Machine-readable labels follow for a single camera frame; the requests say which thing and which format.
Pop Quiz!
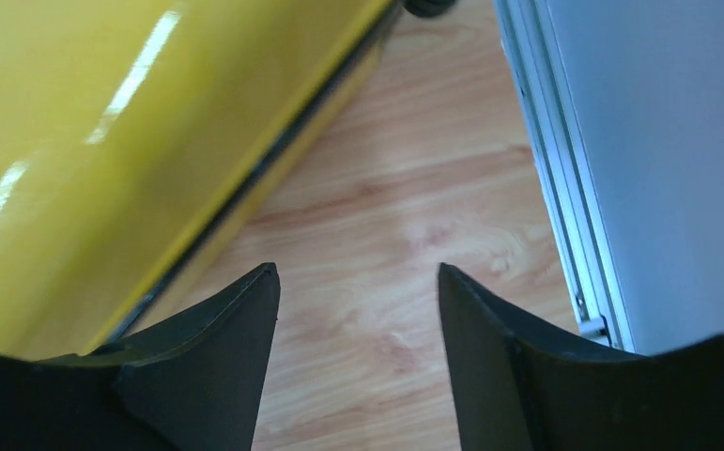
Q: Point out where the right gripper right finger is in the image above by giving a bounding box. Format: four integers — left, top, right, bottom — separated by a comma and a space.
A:
438, 263, 724, 450

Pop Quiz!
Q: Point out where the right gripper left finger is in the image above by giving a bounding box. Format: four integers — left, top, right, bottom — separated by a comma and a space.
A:
0, 263, 281, 450

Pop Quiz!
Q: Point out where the yellow Pikachu suitcase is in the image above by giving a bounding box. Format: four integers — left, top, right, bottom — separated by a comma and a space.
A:
0, 1, 452, 360

